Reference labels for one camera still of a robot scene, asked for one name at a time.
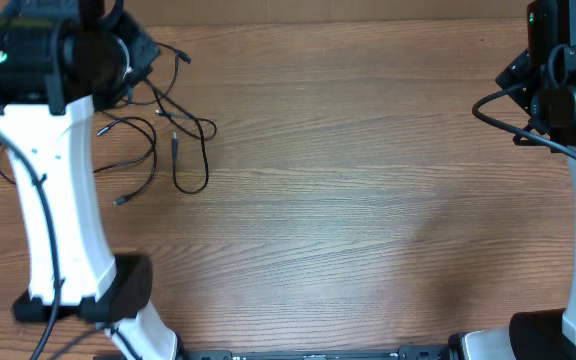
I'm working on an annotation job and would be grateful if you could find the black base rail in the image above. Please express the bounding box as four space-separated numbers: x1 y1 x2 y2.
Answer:
180 345 461 360

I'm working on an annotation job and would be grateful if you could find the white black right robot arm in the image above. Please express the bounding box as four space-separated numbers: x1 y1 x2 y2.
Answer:
442 0 576 360

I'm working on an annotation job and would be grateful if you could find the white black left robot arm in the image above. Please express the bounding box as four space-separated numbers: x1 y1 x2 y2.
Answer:
0 1 184 359

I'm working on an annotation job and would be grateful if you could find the thin black usb cable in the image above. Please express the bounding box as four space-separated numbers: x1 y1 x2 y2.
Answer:
122 42 193 107

